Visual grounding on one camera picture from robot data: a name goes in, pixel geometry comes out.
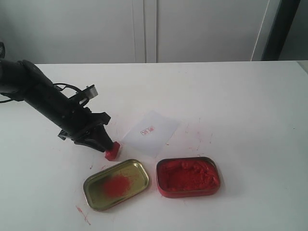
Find red rubber stamp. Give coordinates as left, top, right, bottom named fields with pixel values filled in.
left=105, top=141, right=121, bottom=161

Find red ink paste tin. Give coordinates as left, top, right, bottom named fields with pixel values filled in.
left=156, top=156, right=221, bottom=198

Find white cabinet doors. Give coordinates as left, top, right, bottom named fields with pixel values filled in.
left=0, top=0, right=279, bottom=64

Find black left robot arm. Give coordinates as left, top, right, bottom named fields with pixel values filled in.
left=0, top=43, right=120, bottom=152

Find black camera cable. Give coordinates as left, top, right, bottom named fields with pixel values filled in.
left=52, top=83, right=82, bottom=96

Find white paper sheet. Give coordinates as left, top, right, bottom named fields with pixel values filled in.
left=121, top=111, right=180, bottom=159

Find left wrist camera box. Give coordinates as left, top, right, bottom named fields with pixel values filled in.
left=78, top=85, right=98, bottom=106

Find gold tin lid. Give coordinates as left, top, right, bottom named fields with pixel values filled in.
left=83, top=159, right=150, bottom=212

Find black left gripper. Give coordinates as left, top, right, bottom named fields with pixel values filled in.
left=49, top=103, right=114, bottom=152

